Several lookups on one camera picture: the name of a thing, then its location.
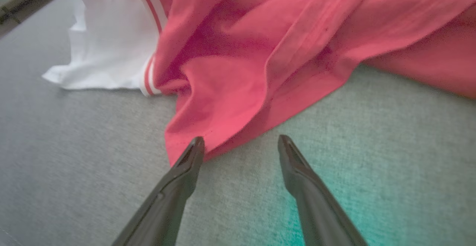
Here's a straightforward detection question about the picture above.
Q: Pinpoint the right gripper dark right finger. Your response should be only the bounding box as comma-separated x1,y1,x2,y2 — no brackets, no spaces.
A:
278,135,369,246

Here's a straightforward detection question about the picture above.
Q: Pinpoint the grey sofa seat cushion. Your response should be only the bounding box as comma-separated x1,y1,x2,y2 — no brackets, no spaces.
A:
0,0,476,246

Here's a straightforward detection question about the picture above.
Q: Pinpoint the red white-sleeved basketball jersey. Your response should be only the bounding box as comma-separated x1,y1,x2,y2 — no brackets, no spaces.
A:
42,0,476,166

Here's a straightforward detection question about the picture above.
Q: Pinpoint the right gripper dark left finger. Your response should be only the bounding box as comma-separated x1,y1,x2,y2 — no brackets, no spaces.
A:
112,136,205,246

